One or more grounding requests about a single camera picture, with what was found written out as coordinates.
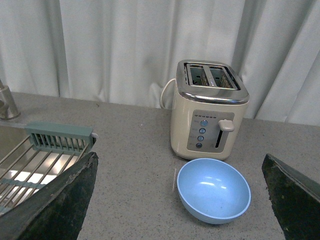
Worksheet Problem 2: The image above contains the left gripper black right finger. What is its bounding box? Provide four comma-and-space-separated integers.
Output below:
261, 153, 320, 240

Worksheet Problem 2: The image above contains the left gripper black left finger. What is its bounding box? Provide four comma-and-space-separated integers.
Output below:
0, 152, 99, 240

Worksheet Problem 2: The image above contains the light blue bowl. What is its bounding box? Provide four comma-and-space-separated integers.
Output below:
176, 158, 252, 225

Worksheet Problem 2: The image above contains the teal metal dish rack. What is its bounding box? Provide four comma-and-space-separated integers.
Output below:
0, 121, 99, 216

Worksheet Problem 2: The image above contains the stainless steel faucet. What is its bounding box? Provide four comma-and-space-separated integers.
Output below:
0, 81, 21, 120

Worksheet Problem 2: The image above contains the cream two-slot toaster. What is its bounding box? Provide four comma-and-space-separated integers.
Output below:
170, 59, 250, 161

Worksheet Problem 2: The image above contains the white curtain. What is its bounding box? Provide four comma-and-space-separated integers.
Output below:
0, 0, 320, 126

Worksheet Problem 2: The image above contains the white toaster power cable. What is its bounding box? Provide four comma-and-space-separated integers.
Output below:
160, 77, 177, 110

